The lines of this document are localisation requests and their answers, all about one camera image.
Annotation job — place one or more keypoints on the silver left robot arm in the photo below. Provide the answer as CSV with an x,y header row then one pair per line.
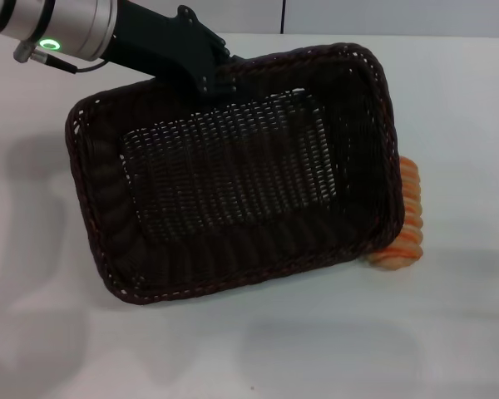
x,y
70,21

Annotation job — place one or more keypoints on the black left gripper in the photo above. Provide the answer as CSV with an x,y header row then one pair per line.
x,y
166,43

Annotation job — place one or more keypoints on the orange striped bread loaf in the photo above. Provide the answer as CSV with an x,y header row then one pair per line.
x,y
411,232

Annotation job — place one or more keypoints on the dark woven wicker basket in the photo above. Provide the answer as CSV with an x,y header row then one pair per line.
x,y
241,183

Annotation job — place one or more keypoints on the thin black pole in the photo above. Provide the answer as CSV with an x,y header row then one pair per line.
x,y
282,16

